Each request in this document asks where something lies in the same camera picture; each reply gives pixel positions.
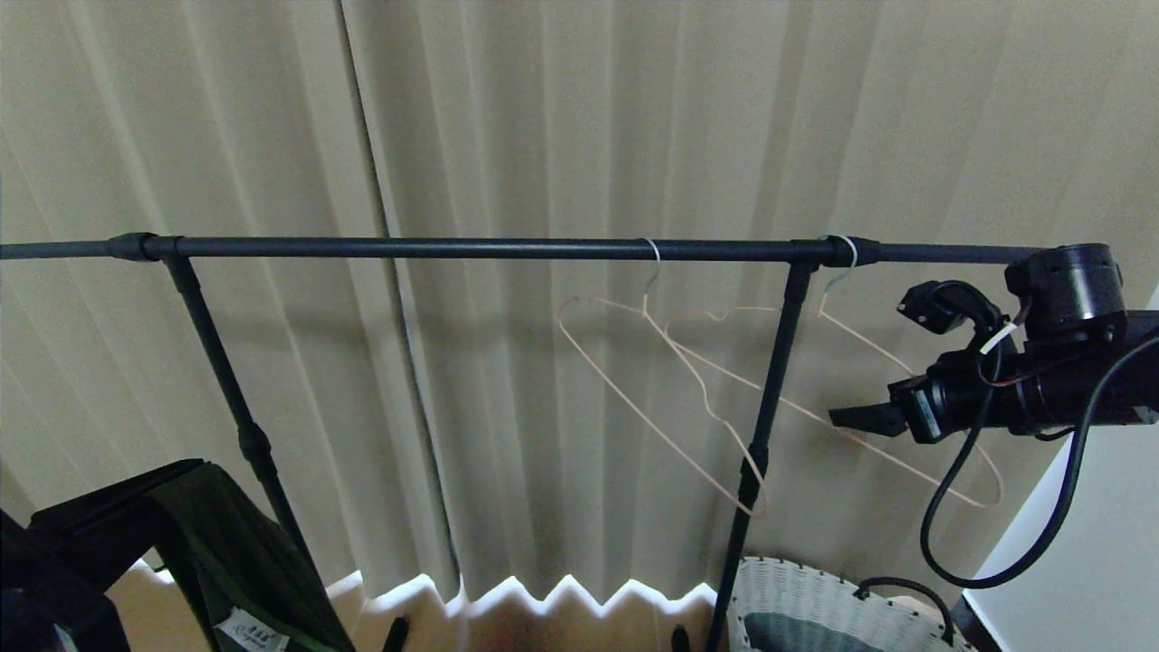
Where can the pink clothes hanger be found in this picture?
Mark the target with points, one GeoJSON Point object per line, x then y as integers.
{"type": "Point", "coordinates": [656, 263]}
{"type": "Point", "coordinates": [860, 338]}

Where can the white laundry basket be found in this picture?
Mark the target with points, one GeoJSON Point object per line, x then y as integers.
{"type": "Point", "coordinates": [797, 598]}

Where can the beige curtain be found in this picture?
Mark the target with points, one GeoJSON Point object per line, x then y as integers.
{"type": "Point", "coordinates": [543, 136]}

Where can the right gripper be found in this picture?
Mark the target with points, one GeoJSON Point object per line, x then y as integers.
{"type": "Point", "coordinates": [973, 394]}

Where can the green long-sleeved shirt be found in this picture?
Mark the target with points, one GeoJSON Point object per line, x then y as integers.
{"type": "Point", "coordinates": [235, 543]}

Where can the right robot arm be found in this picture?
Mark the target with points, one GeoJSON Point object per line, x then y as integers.
{"type": "Point", "coordinates": [1068, 290]}

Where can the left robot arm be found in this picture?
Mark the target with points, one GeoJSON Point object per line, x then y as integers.
{"type": "Point", "coordinates": [45, 589]}

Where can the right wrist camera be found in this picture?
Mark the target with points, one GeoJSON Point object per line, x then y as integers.
{"type": "Point", "coordinates": [924, 303]}

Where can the black clothes rack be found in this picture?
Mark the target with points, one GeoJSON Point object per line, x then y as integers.
{"type": "Point", "coordinates": [507, 248]}

